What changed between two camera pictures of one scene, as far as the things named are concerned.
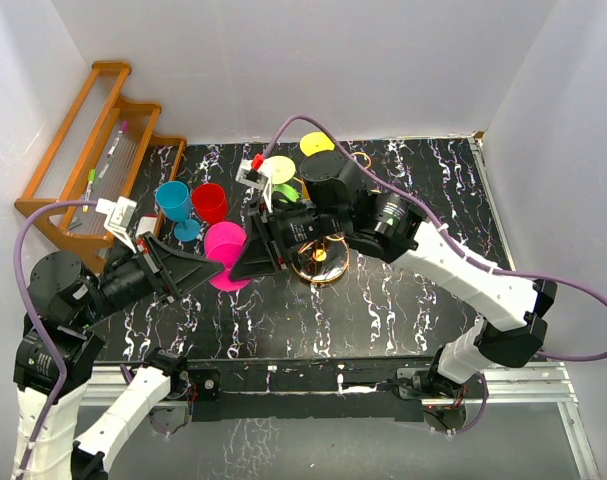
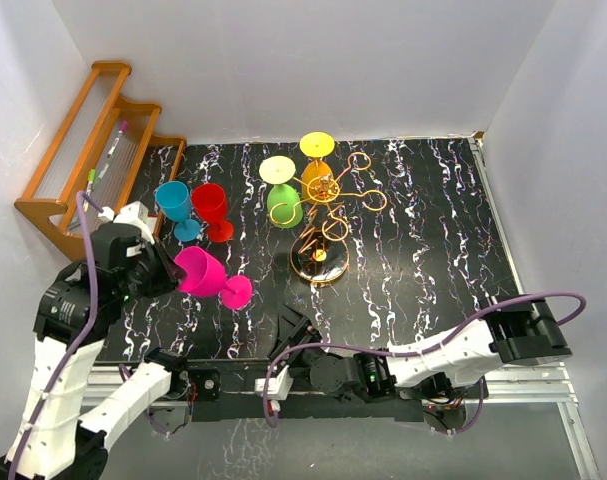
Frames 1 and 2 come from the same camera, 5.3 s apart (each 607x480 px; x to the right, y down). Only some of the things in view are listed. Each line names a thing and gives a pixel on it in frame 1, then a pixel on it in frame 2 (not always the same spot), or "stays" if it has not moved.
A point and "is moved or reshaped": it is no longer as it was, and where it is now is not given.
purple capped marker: (122, 130) stays
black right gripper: (259, 258) to (289, 323)
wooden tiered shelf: (104, 174) stays
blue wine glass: (175, 200) stays
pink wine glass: (224, 243) is moved or reshaped
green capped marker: (92, 174) stays
